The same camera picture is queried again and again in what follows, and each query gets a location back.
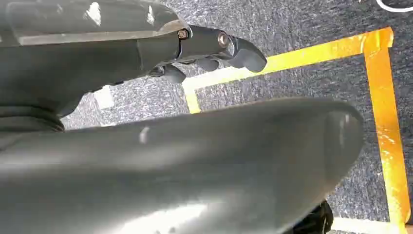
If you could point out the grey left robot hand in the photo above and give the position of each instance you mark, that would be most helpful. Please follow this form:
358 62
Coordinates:
180 168

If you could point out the white tape piece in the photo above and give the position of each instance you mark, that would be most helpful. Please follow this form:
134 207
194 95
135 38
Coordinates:
104 97

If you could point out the pale yellow floor tape strip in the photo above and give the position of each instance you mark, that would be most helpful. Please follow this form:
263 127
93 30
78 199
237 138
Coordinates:
358 225

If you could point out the black robot foot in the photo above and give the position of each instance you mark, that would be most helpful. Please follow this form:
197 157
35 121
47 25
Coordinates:
314 221

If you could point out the ribbed grey left arm sleeve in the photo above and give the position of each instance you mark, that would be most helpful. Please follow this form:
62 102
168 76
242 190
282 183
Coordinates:
25 119

